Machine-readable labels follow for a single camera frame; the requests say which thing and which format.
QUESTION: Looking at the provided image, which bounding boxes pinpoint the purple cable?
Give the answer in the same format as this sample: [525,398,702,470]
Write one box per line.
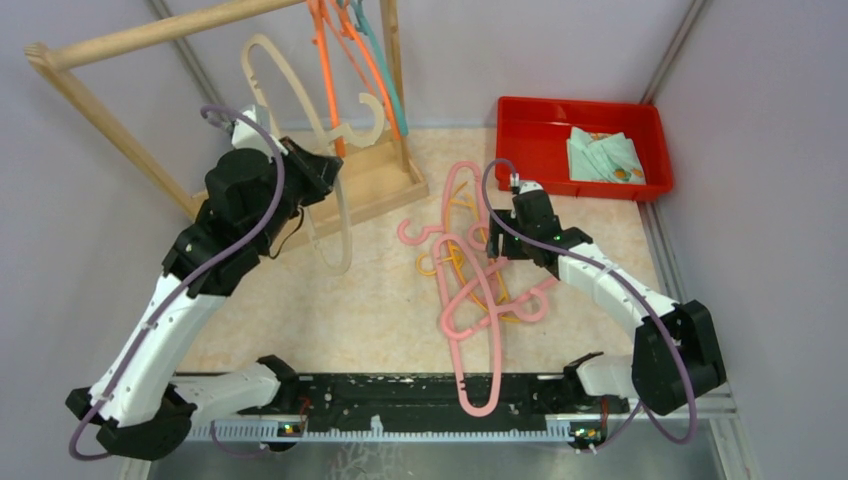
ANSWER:
[68,104,287,462]
[481,157,699,445]

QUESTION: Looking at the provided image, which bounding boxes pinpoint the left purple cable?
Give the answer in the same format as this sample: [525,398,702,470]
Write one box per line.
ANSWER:
[68,104,287,462]

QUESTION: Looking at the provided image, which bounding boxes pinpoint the teal plastic hanger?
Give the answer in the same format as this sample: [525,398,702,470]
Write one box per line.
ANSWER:
[337,1,409,138]

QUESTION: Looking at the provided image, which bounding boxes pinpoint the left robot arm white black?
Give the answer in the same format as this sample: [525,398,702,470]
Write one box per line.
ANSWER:
[66,138,343,461]

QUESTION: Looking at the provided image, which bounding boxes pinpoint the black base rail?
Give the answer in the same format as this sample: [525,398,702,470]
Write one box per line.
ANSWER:
[245,373,630,433]

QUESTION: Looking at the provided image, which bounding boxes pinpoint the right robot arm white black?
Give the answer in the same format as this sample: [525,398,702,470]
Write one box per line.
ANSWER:
[487,190,727,415]

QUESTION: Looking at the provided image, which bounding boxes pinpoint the red plastic bin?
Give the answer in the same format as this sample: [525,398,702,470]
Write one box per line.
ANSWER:
[496,96,675,202]

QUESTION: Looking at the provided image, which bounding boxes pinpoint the yellow thin hanger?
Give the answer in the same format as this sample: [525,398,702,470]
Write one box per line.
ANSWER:
[415,181,521,324]

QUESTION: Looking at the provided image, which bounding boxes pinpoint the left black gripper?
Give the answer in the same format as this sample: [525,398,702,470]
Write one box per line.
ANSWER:
[252,135,340,249]

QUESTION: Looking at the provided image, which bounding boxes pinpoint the pink plastic hanger front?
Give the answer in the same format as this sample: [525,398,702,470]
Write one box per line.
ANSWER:
[430,233,503,418]

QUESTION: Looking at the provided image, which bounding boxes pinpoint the folded mint cloth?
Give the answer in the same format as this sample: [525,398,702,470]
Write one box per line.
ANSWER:
[566,127,646,185]

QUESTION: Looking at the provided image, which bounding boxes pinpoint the pink plastic hanger back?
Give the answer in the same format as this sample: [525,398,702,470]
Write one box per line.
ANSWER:
[396,161,489,251]

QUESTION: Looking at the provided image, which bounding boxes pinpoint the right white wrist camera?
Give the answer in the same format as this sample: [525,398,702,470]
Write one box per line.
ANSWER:
[509,173,547,202]

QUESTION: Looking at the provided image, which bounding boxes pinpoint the wooden hanger rack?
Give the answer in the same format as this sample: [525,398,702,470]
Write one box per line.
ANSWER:
[24,0,429,245]

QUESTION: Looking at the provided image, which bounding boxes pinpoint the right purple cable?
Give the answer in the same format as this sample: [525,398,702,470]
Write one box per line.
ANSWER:
[481,157,699,445]

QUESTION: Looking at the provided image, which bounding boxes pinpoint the beige plastic hanger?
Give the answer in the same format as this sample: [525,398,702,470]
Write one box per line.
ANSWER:
[241,33,386,275]

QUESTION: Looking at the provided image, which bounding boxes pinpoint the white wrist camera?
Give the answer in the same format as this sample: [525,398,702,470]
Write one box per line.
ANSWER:
[231,105,281,157]
[509,173,547,202]

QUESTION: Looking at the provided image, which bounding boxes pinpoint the orange plastic hanger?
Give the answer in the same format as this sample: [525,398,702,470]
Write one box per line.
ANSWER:
[306,0,341,128]
[329,1,403,140]

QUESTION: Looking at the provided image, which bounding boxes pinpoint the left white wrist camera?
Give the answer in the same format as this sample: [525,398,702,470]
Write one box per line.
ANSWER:
[231,105,281,157]

